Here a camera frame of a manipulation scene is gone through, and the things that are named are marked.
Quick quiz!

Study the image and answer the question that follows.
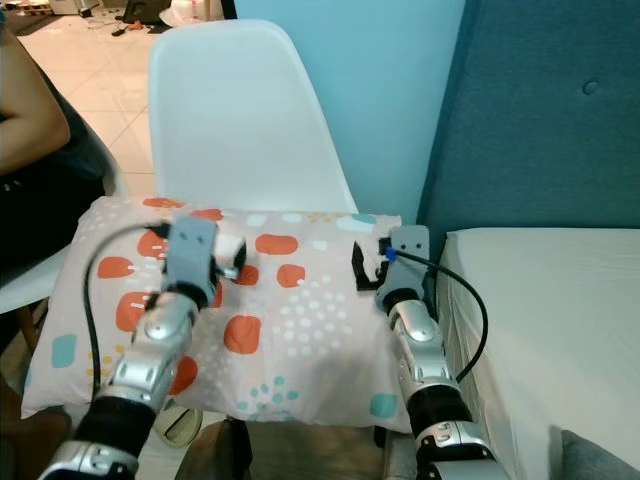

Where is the pink patterned pillow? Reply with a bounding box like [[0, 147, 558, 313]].
[[20, 195, 414, 434]]

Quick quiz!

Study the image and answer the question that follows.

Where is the white sheeted mattress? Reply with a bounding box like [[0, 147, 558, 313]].
[[435, 227, 640, 480]]

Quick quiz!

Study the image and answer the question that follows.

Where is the teal upholstered bed headboard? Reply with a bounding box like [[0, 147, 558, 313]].
[[417, 0, 640, 233]]

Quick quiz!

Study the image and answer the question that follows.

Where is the person in dark shirt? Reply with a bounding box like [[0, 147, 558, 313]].
[[0, 15, 108, 281]]

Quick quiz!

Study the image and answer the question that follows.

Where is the white crumpled bag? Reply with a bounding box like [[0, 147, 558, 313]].
[[160, 0, 213, 28]]

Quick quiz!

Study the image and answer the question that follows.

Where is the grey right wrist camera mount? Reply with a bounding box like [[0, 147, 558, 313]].
[[388, 224, 434, 293]]

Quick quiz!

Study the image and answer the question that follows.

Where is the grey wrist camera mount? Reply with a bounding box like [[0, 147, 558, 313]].
[[388, 224, 434, 293], [163, 214, 249, 293]]

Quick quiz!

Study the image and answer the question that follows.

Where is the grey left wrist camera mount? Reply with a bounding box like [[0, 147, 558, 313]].
[[163, 214, 249, 293]]

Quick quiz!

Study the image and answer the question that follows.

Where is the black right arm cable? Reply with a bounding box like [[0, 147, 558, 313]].
[[390, 246, 491, 385]]

